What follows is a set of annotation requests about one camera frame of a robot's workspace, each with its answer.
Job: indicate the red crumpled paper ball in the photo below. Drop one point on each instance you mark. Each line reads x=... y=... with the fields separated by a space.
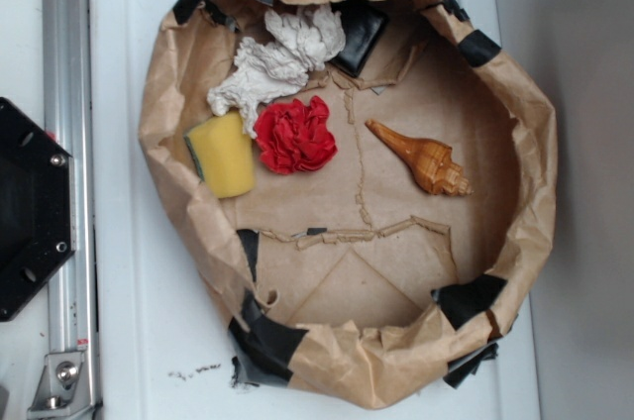
x=294 y=137

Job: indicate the brown paper bag tray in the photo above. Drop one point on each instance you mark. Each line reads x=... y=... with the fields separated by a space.
x=351 y=281

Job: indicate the white crumpled cloth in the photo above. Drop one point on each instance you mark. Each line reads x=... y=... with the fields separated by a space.
x=302 y=42

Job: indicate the metal corner bracket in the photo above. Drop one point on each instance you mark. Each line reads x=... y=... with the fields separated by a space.
x=63 y=389

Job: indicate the orange brown spiral shell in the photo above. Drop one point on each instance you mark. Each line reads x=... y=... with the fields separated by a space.
x=430 y=161

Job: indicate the aluminium profile rail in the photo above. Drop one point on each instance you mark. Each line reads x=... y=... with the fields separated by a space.
x=72 y=291

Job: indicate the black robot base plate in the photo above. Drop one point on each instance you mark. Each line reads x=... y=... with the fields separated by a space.
x=36 y=209

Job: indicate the yellow sponge with green pad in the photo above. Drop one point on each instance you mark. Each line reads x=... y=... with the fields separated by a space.
x=223 y=155

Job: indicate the black square box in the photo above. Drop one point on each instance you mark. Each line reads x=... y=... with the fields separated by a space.
x=363 y=25

